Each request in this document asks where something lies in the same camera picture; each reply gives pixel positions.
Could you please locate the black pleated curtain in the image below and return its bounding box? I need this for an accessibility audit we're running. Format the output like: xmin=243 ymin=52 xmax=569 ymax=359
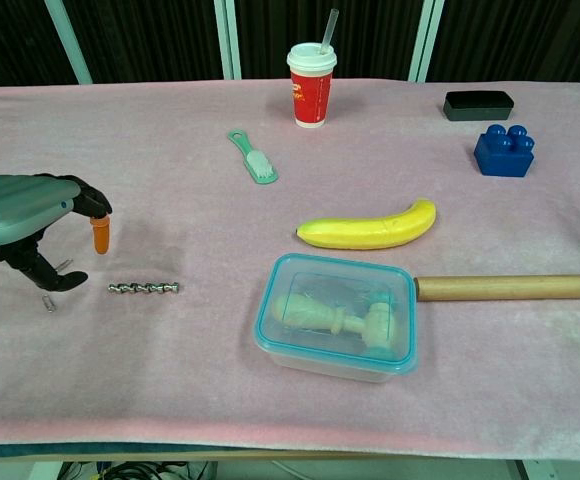
xmin=0 ymin=0 xmax=580 ymax=90

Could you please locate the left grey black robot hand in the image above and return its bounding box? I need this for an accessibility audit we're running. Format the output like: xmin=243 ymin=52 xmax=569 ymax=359
xmin=0 ymin=172 xmax=114 ymax=294

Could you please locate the pale green frame post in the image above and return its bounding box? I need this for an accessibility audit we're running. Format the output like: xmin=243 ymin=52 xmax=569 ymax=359
xmin=213 ymin=0 xmax=244 ymax=80
xmin=407 ymin=0 xmax=446 ymax=82
xmin=44 ymin=0 xmax=94 ymax=85

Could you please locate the yellow toy banana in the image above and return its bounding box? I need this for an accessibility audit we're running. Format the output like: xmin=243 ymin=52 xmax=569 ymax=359
xmin=295 ymin=198 xmax=438 ymax=251

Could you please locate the black floor cable tangle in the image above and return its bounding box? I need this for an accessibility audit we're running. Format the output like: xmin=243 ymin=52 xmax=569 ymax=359
xmin=59 ymin=459 xmax=211 ymax=480

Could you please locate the translucent drinking straw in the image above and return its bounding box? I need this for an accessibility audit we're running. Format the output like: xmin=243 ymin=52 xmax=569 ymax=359
xmin=319 ymin=8 xmax=340 ymax=55

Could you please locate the wooden rolling pin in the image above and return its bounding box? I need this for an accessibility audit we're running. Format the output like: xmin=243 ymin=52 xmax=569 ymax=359
xmin=414 ymin=273 xmax=580 ymax=304

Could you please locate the silver metal chain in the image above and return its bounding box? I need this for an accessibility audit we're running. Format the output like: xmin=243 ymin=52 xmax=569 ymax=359
xmin=108 ymin=282 xmax=181 ymax=296

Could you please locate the clear container blue rim lid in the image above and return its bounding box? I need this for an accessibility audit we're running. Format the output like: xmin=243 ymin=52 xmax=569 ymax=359
xmin=253 ymin=252 xmax=420 ymax=385

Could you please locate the green white bristle brush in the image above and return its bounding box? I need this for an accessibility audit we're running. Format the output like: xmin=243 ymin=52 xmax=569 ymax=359
xmin=227 ymin=128 xmax=280 ymax=185

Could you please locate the pink tablecloth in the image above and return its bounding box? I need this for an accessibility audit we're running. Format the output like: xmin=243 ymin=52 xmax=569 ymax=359
xmin=0 ymin=79 xmax=580 ymax=459

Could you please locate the red paper cup white lid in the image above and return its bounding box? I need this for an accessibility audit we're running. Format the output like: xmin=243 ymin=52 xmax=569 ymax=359
xmin=286 ymin=42 xmax=338 ymax=130

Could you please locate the cream toy hammer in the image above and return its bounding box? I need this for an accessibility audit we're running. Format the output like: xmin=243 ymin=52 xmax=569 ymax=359
xmin=272 ymin=293 xmax=402 ymax=357

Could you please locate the blue toy building block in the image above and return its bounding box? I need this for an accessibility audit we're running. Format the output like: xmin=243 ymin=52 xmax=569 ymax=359
xmin=472 ymin=123 xmax=536 ymax=178

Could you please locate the black rectangular box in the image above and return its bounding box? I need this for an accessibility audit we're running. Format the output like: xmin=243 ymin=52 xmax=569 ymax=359
xmin=443 ymin=90 xmax=516 ymax=123

